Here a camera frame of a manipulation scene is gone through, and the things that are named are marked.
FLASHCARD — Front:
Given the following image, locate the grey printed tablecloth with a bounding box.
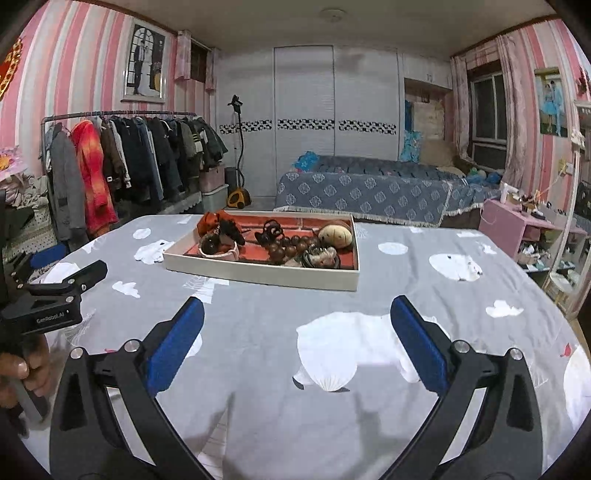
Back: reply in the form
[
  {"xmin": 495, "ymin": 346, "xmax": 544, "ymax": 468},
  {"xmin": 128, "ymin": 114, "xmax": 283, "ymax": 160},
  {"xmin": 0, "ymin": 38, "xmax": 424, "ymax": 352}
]
[{"xmin": 18, "ymin": 212, "xmax": 591, "ymax": 480}]

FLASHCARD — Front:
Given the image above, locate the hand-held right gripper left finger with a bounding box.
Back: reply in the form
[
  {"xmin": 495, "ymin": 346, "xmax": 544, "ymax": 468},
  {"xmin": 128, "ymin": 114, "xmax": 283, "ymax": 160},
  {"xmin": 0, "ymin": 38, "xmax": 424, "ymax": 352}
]
[{"xmin": 48, "ymin": 296, "xmax": 208, "ymax": 480}]

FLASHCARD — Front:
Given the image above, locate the row of hanging clothes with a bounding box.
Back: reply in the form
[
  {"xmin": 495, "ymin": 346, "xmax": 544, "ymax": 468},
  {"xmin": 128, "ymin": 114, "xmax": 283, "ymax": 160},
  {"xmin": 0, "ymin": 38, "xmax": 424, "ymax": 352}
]
[{"xmin": 46, "ymin": 115, "xmax": 229, "ymax": 245}]

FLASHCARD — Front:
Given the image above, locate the pink artificial flower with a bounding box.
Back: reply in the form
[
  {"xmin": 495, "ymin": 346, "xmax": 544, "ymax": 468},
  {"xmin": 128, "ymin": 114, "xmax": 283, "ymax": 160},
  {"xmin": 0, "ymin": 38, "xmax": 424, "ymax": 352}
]
[{"xmin": 0, "ymin": 144, "xmax": 25, "ymax": 182}]

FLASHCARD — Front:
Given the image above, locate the brown wooden bead bracelet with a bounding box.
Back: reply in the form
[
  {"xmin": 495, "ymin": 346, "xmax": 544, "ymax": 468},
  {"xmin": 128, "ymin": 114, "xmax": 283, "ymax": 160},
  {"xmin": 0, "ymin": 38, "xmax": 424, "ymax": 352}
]
[{"xmin": 263, "ymin": 235, "xmax": 321, "ymax": 265}]

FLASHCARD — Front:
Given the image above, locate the pink side table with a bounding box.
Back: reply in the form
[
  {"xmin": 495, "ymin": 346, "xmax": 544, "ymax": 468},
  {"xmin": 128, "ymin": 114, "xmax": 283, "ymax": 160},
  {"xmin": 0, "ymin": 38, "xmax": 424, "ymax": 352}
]
[{"xmin": 479, "ymin": 198, "xmax": 561, "ymax": 266}]

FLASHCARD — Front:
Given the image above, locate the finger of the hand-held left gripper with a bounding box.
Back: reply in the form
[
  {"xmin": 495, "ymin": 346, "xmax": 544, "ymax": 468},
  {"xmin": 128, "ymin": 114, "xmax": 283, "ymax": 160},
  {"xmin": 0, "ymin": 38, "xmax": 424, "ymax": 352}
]
[{"xmin": 23, "ymin": 260, "xmax": 109, "ymax": 296}]

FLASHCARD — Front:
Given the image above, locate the blue chair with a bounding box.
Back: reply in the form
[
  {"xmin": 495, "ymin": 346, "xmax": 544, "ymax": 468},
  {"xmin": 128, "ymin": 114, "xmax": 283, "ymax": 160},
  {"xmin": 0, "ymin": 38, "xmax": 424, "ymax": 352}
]
[{"xmin": 29, "ymin": 242, "xmax": 71, "ymax": 269}]

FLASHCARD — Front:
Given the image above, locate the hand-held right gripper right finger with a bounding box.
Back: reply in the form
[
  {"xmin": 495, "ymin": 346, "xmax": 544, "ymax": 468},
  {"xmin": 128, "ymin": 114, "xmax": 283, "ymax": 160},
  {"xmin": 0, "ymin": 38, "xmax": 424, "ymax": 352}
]
[{"xmin": 383, "ymin": 295, "xmax": 543, "ymax": 480}]

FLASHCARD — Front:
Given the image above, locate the white storage box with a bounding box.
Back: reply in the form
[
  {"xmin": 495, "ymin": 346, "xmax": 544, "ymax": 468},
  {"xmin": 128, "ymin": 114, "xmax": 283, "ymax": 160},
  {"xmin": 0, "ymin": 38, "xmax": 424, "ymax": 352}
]
[{"xmin": 201, "ymin": 185, "xmax": 230, "ymax": 213}]

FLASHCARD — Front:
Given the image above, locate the white wardrobe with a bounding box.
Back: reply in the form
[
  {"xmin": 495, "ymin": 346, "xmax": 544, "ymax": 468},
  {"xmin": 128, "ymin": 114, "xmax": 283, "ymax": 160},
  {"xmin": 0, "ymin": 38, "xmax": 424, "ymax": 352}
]
[{"xmin": 217, "ymin": 45, "xmax": 454, "ymax": 197}]

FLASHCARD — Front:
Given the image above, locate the bed with blue cover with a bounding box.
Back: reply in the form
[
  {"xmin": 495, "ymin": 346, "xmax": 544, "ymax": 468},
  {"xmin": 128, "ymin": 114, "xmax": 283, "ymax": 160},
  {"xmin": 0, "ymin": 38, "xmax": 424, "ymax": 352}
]
[{"xmin": 274, "ymin": 154, "xmax": 505, "ymax": 228}]

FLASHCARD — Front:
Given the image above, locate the person's left hand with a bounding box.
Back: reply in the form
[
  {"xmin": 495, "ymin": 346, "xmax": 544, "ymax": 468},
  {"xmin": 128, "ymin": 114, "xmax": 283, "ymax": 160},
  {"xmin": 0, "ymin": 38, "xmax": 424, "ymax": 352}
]
[{"xmin": 0, "ymin": 333, "xmax": 52, "ymax": 409}]

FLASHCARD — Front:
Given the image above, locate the red wall decoration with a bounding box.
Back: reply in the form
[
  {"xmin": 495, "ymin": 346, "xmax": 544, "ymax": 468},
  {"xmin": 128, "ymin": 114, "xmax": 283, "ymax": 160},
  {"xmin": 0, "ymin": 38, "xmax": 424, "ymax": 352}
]
[{"xmin": 0, "ymin": 39, "xmax": 25, "ymax": 101}]

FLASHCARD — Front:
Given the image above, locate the beige scrunchie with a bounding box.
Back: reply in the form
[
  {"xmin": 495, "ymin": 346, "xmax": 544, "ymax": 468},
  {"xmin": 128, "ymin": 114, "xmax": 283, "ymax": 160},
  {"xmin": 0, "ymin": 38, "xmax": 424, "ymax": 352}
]
[{"xmin": 302, "ymin": 247, "xmax": 338, "ymax": 267}]

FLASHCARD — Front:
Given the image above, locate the grey lace-trimmed cover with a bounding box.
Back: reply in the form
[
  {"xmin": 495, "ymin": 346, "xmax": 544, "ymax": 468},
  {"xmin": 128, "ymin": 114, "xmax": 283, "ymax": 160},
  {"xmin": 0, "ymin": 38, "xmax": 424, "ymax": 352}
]
[{"xmin": 115, "ymin": 189, "xmax": 204, "ymax": 221}]

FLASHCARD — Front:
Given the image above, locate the white framed mirror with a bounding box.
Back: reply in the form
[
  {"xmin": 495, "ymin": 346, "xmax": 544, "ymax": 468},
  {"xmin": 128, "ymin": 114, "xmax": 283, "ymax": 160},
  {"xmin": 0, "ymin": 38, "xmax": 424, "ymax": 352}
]
[{"xmin": 542, "ymin": 102, "xmax": 591, "ymax": 319}]

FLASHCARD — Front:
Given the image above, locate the beige jewelry tray red lining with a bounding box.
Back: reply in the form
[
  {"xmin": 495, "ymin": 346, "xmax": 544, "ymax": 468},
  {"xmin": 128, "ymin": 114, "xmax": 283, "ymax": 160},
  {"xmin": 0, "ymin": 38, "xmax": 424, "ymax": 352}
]
[{"xmin": 164, "ymin": 212, "xmax": 361, "ymax": 291}]

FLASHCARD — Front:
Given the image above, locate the black hair claw clip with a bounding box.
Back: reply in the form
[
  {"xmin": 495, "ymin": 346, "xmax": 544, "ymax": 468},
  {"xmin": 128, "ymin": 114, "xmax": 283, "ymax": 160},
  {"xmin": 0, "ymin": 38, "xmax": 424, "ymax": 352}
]
[{"xmin": 256, "ymin": 220, "xmax": 283, "ymax": 245}]

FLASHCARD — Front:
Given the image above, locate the black scrunchie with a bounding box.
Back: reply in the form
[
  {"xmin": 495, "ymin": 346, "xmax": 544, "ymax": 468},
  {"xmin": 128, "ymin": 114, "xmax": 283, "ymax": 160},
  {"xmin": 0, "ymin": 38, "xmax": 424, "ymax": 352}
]
[{"xmin": 217, "ymin": 219, "xmax": 245, "ymax": 245}]

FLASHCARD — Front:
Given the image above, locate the pink floral curtain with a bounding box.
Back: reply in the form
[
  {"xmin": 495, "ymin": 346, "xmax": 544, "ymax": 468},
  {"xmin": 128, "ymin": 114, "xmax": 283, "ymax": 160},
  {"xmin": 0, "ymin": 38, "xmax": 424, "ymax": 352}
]
[{"xmin": 450, "ymin": 34, "xmax": 525, "ymax": 185}]

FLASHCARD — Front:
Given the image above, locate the metal clothes rack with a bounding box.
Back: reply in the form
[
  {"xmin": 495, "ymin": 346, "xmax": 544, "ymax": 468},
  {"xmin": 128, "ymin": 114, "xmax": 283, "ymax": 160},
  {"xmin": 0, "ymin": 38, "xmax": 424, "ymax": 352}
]
[{"xmin": 41, "ymin": 110, "xmax": 200, "ymax": 139}]

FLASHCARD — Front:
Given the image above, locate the pink leather bracelet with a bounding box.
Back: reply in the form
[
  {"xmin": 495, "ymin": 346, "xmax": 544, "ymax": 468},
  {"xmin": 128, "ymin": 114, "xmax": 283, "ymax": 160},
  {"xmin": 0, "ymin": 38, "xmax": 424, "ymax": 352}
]
[{"xmin": 199, "ymin": 233, "xmax": 240, "ymax": 260}]

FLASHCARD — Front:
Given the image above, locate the framed wedding photo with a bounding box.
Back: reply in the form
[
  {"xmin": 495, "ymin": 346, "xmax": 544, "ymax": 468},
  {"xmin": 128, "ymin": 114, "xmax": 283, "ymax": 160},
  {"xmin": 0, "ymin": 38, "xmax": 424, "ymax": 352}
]
[{"xmin": 121, "ymin": 18, "xmax": 168, "ymax": 103}]

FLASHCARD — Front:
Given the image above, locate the black cord bracelet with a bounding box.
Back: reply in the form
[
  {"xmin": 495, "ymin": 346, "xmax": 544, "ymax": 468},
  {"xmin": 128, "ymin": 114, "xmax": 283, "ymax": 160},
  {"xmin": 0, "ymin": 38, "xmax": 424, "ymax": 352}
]
[{"xmin": 300, "ymin": 249, "xmax": 343, "ymax": 270}]

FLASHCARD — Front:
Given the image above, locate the beige pillow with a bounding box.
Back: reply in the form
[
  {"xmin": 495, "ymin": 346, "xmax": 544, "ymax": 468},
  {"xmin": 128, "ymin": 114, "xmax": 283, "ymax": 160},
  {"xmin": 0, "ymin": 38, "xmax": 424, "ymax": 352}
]
[{"xmin": 419, "ymin": 138, "xmax": 459, "ymax": 168}]

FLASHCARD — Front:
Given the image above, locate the pink storage box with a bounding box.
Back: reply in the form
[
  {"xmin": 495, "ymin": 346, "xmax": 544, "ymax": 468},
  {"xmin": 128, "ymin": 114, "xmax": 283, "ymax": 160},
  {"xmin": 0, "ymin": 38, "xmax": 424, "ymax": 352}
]
[{"xmin": 199, "ymin": 166, "xmax": 226, "ymax": 190}]

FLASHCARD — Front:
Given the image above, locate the yellow black garment steamer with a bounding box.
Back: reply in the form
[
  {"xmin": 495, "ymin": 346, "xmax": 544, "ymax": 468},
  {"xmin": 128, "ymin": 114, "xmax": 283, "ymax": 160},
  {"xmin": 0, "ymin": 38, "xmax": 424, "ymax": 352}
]
[{"xmin": 226, "ymin": 95, "xmax": 253, "ymax": 208}]

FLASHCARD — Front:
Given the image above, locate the wall poster of couple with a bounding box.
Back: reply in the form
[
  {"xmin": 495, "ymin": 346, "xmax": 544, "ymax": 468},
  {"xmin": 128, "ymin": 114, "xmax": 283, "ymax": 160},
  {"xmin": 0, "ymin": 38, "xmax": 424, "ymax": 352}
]
[{"xmin": 534, "ymin": 68, "xmax": 568, "ymax": 138}]

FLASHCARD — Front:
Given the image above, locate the blue hanging cloth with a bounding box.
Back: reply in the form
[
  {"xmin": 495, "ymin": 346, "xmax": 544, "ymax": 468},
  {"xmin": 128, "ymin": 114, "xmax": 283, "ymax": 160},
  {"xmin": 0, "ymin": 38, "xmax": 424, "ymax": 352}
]
[{"xmin": 399, "ymin": 99, "xmax": 424, "ymax": 162}]

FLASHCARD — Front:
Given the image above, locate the small high window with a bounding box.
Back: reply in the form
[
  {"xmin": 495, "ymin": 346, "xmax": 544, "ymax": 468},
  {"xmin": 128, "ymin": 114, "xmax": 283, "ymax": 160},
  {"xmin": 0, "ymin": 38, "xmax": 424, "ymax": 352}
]
[{"xmin": 189, "ymin": 39, "xmax": 213, "ymax": 85}]

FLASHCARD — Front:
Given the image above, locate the beige round plush hair clip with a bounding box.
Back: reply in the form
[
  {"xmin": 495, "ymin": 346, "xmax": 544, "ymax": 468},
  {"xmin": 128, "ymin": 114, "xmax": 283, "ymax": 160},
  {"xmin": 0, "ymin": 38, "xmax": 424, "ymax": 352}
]
[{"xmin": 318, "ymin": 224, "xmax": 354, "ymax": 250}]

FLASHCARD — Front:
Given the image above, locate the orange scrunchie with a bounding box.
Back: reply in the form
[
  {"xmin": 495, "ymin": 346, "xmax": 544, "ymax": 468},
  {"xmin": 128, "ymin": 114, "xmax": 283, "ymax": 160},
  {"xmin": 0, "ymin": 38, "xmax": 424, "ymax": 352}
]
[{"xmin": 198, "ymin": 212, "xmax": 232, "ymax": 234}]

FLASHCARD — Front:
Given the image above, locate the large window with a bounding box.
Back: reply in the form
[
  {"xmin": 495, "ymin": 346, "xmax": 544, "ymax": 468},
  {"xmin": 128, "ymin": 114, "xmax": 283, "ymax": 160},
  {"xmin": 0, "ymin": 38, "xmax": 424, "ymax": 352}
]
[{"xmin": 468, "ymin": 71, "xmax": 509, "ymax": 174}]

